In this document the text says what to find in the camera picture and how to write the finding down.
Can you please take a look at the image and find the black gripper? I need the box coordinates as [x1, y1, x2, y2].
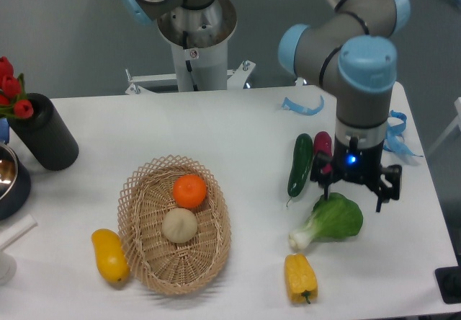
[310, 138, 402, 213]

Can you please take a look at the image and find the yellow bell pepper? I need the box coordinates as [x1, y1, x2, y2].
[284, 254, 318, 304]

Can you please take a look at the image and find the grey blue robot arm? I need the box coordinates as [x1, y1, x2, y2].
[121, 0, 411, 203]

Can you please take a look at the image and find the green bok choy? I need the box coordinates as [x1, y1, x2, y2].
[288, 192, 364, 251]

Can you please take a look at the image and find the green cucumber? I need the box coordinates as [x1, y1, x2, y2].
[286, 133, 313, 207]

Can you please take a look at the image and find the crumpled blue tape ribbon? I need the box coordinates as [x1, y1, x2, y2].
[383, 110, 422, 157]

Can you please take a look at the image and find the blue tape strip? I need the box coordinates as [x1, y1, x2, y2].
[280, 96, 325, 116]

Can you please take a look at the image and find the black device at edge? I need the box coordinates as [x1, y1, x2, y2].
[434, 266, 460, 304]

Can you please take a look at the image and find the orange fruit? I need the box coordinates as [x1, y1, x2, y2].
[172, 174, 207, 209]

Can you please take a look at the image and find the white steamed bun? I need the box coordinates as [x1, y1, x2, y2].
[161, 208, 198, 244]

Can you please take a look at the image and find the woven wicker basket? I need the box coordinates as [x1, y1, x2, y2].
[118, 155, 231, 295]

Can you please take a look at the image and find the yellow mango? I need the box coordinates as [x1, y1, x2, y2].
[91, 228, 130, 286]

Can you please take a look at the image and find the black cylindrical vase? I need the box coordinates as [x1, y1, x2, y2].
[8, 93, 79, 171]

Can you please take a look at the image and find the dark metal bowl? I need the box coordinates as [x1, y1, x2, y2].
[1, 143, 31, 220]

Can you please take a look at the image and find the red tulip bouquet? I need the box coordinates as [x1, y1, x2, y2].
[1, 56, 34, 120]

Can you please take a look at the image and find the white lamp stand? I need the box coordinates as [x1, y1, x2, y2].
[1, 214, 37, 285]

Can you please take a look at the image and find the blue object at left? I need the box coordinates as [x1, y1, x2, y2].
[0, 118, 10, 144]

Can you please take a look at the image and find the white frame at right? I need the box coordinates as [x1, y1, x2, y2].
[426, 97, 460, 158]

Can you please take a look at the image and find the white base bracket frame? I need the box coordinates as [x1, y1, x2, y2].
[124, 56, 310, 96]

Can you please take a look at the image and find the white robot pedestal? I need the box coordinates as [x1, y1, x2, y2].
[157, 0, 237, 92]

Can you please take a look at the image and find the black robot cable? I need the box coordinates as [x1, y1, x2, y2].
[182, 30, 200, 92]

